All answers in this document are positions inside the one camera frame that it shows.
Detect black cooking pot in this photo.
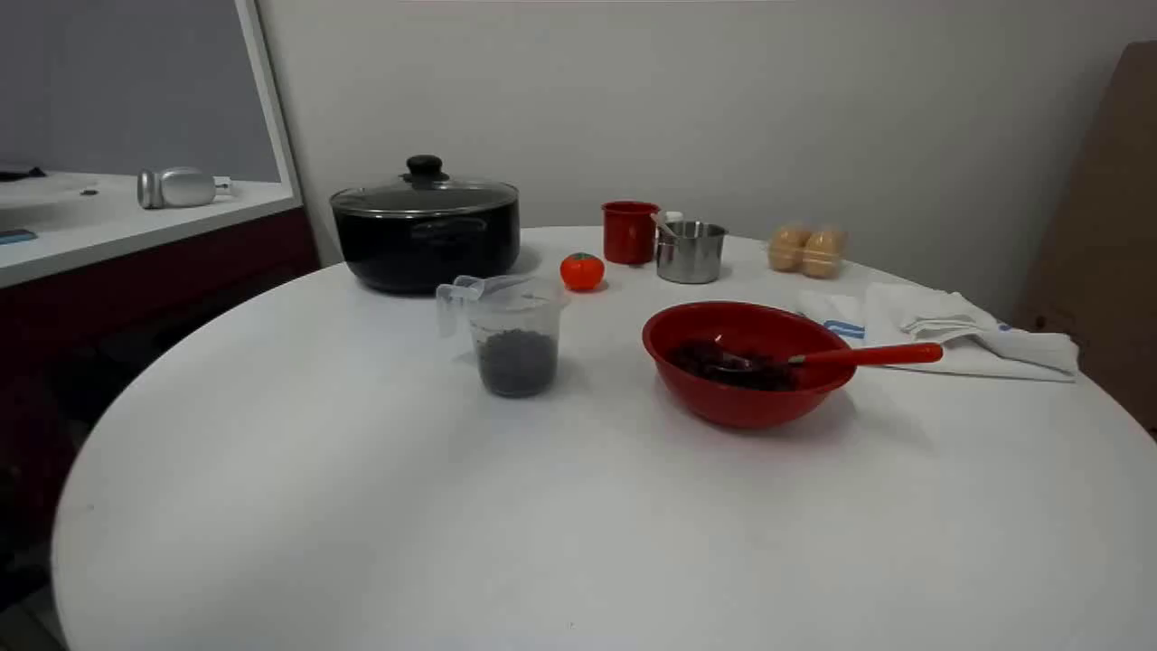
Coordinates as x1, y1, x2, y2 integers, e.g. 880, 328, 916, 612
332, 204, 522, 298

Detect left wooden shaker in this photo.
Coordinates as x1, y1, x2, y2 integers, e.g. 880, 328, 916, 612
765, 223, 810, 271

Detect steel measuring cup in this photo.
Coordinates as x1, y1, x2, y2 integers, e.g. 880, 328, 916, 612
654, 209, 728, 287

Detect wooden shaker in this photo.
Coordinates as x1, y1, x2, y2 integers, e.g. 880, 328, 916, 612
765, 223, 810, 271
798, 228, 841, 278

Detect brown cardboard panel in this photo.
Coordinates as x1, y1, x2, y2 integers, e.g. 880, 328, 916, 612
1016, 39, 1157, 435

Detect red plastic bowl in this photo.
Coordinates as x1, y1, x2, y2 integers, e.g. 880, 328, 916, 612
641, 300, 852, 435

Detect white side counter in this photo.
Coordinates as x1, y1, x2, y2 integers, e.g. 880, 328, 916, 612
0, 172, 297, 291

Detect dark coffee beans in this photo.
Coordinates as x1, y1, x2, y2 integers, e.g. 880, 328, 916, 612
478, 328, 555, 399

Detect right wooden shaker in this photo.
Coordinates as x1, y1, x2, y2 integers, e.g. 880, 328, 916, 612
798, 228, 841, 278

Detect white cloth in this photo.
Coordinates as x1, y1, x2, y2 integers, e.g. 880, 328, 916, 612
788, 281, 1080, 385

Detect clear plastic measuring jar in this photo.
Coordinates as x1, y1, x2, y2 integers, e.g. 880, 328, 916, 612
432, 276, 565, 363

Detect red spoon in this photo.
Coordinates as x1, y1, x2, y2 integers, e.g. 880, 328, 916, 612
680, 344, 943, 376

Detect toy tomato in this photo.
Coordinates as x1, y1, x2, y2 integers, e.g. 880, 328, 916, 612
561, 254, 604, 294

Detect glass pot lid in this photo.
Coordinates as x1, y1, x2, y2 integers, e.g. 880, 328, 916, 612
328, 156, 518, 221

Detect red mug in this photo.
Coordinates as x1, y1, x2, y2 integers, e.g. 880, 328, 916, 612
604, 204, 654, 268

